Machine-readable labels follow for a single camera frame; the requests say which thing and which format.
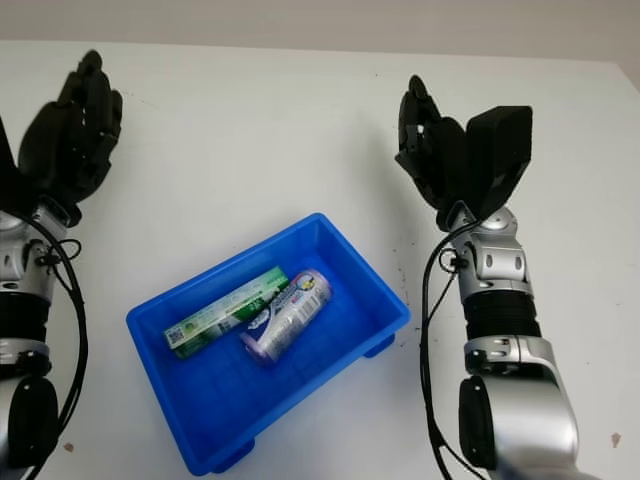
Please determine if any green toothpaste box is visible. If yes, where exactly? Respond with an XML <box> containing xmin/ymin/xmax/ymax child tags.
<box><xmin>163</xmin><ymin>266</ymin><xmax>290</xmax><ymax>359</ymax></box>

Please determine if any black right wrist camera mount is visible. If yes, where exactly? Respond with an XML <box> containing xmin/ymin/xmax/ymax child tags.
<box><xmin>462</xmin><ymin>105</ymin><xmax>534</xmax><ymax>221</ymax></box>

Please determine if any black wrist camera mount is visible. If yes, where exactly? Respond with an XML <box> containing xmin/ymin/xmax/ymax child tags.
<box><xmin>0</xmin><ymin>115</ymin><xmax>41</xmax><ymax>216</ymax></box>
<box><xmin>462</xmin><ymin>105</ymin><xmax>534</xmax><ymax>221</ymax></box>

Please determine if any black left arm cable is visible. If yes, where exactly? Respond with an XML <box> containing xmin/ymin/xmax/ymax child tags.
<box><xmin>29</xmin><ymin>214</ymin><xmax>89</xmax><ymax>451</ymax></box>

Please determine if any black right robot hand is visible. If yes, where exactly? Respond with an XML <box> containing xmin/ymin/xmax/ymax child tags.
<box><xmin>394</xmin><ymin>74</ymin><xmax>476</xmax><ymax>232</ymax></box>

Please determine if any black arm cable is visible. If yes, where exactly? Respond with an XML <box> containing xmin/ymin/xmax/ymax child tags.
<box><xmin>29</xmin><ymin>214</ymin><xmax>89</xmax><ymax>451</ymax></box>
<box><xmin>417</xmin><ymin>219</ymin><xmax>481</xmax><ymax>480</ymax></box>

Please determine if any purple silver drink can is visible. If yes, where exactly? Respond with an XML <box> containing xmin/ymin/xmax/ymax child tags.
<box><xmin>239</xmin><ymin>269</ymin><xmax>334</xmax><ymax>369</ymax></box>

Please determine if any blue plastic tray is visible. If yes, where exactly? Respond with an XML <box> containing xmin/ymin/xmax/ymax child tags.
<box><xmin>125</xmin><ymin>212</ymin><xmax>412</xmax><ymax>475</ymax></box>

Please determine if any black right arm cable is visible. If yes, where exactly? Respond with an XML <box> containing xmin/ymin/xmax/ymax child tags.
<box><xmin>417</xmin><ymin>219</ymin><xmax>481</xmax><ymax>480</ymax></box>

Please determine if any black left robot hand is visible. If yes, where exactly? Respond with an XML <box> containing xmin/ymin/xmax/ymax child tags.
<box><xmin>17</xmin><ymin>49</ymin><xmax>124</xmax><ymax>227</ymax></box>

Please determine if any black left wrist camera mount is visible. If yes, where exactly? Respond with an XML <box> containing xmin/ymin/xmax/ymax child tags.
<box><xmin>0</xmin><ymin>115</ymin><xmax>41</xmax><ymax>216</ymax></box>

